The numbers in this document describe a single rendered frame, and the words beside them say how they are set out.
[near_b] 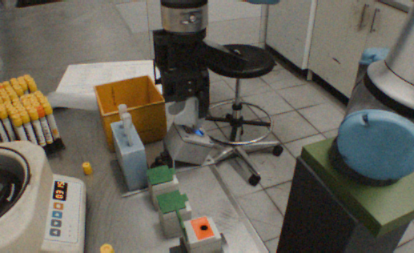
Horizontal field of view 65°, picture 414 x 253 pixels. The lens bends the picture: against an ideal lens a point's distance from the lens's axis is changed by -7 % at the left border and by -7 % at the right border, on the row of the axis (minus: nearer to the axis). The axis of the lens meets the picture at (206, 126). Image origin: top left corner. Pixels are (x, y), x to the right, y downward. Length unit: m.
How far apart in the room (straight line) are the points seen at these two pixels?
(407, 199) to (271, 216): 1.16
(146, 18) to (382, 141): 2.57
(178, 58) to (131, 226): 0.30
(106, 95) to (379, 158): 0.60
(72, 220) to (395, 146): 0.49
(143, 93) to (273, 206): 1.15
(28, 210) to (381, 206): 0.56
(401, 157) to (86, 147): 0.61
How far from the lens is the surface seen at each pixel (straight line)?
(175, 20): 0.55
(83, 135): 0.84
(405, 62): 0.46
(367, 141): 0.48
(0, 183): 0.61
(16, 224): 0.53
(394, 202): 0.68
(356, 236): 0.71
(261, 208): 1.81
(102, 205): 0.66
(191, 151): 0.67
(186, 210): 0.56
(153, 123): 0.75
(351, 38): 2.52
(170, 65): 0.58
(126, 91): 0.84
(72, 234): 0.58
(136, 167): 0.63
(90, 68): 1.11
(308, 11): 2.79
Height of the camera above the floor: 1.35
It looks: 36 degrees down
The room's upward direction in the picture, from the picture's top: straight up
